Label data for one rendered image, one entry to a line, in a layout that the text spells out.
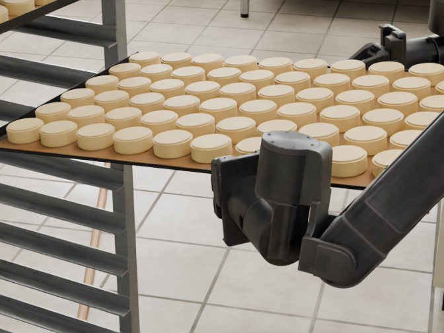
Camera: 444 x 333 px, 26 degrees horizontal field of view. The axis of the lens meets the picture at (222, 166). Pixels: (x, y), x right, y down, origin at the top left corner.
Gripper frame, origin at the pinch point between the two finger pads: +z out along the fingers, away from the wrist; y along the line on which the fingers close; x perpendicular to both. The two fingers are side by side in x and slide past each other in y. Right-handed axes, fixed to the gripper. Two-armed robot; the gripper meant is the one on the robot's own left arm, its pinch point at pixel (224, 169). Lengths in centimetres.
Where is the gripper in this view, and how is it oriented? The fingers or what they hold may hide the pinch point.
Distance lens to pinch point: 112.3
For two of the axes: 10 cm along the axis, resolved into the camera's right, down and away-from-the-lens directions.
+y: 0.8, 9.1, 4.0
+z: -3.1, -3.6, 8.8
